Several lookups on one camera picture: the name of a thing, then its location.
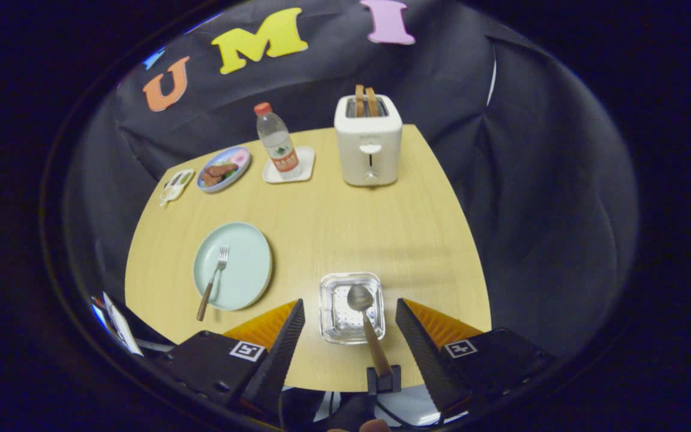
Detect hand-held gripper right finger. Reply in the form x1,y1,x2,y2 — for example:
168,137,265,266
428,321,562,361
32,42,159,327
395,298,557,424

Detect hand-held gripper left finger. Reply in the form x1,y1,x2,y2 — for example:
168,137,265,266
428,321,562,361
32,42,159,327
152,299,306,424

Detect metal spoon brown handle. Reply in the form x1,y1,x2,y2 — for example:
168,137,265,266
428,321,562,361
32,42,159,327
347,284,393,377

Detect metal fork brown handle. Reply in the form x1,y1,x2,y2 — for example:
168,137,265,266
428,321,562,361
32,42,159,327
196,245,230,322

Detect clear square glass dish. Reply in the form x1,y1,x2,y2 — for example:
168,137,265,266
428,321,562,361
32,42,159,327
319,272,386,345

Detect light green plate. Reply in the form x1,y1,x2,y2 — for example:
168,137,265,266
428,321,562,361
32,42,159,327
193,222,274,311

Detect blue plate with food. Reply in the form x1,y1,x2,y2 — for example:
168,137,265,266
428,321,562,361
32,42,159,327
197,146,251,193

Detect white square coaster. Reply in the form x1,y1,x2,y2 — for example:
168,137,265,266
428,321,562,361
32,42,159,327
262,146,316,184

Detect white divided sauce dish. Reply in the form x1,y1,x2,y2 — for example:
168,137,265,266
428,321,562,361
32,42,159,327
160,169,195,208

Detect clear water bottle red cap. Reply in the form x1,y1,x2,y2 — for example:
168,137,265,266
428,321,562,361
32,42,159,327
254,102,304,179

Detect white toaster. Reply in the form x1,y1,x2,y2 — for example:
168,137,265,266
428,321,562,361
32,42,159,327
334,94,404,187

